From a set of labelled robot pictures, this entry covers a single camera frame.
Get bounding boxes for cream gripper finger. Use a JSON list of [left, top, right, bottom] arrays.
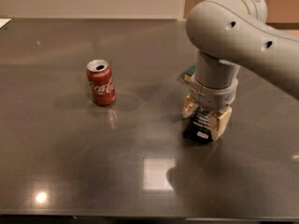
[[182, 94, 198, 119], [208, 106, 232, 140]]

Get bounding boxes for black rxbar chocolate bar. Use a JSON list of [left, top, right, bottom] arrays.
[[183, 107, 212, 144]]

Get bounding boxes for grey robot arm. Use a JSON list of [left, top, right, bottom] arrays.
[[182, 0, 299, 142]]

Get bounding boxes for green and yellow sponge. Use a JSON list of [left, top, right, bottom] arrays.
[[184, 64, 195, 82]]

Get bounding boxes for red Coca-Cola can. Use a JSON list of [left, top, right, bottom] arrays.
[[86, 60, 116, 105]]

